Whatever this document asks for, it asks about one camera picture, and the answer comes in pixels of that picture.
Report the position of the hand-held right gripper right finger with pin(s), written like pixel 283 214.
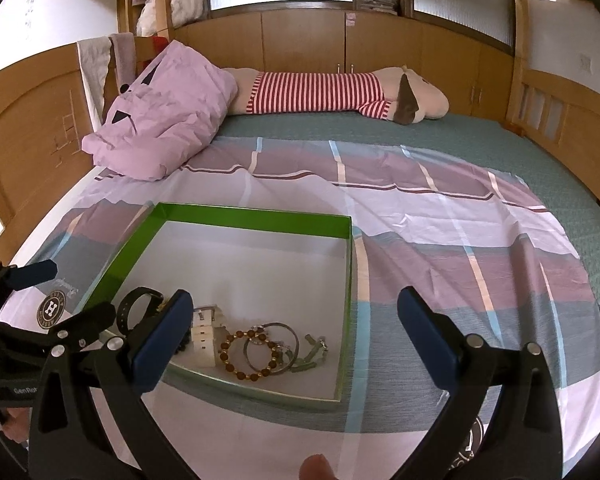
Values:
pixel 425 340

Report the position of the person's right hand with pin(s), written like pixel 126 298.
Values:
pixel 317 467

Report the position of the pink pillow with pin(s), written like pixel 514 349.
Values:
pixel 170 105

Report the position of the red cloth item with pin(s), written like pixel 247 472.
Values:
pixel 158 44

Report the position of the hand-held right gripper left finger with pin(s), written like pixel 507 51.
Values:
pixel 162 340

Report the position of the black wrist watch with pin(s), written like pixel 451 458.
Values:
pixel 137 305

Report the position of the green cardboard box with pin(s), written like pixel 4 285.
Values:
pixel 260 270

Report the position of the wooden headboard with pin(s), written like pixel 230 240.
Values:
pixel 25 135

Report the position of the wooden wall cabinet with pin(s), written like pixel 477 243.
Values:
pixel 300 42

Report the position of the person's left hand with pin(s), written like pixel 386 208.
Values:
pixel 16 417

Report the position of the striped plush toy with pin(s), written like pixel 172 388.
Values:
pixel 320 91

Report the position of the silver bangle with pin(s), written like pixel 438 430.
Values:
pixel 296 345

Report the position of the pink towel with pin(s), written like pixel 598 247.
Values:
pixel 124 57

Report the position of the green mattress cover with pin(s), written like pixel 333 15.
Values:
pixel 480 135

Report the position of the white towel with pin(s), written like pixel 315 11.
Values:
pixel 95 75

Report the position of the plaid printed bed sheet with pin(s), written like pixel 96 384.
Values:
pixel 430 240

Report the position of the pink paper tag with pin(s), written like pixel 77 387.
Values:
pixel 350 19

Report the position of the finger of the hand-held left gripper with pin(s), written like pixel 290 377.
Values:
pixel 87 322
pixel 30 274

